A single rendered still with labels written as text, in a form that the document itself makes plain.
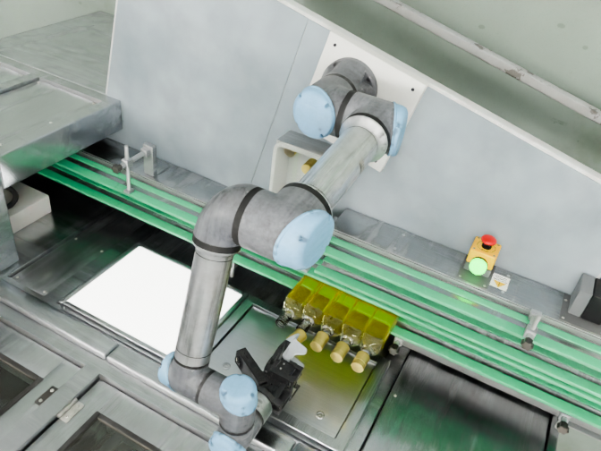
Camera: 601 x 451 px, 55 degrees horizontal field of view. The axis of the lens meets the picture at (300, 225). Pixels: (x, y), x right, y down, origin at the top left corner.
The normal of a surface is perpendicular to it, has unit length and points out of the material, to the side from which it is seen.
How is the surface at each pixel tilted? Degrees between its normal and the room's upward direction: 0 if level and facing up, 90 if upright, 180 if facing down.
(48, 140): 90
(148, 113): 0
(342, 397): 90
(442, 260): 90
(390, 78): 0
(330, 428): 90
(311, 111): 8
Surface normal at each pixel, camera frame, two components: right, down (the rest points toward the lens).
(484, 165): -0.46, 0.48
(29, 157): 0.88, 0.37
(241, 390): 0.11, -0.80
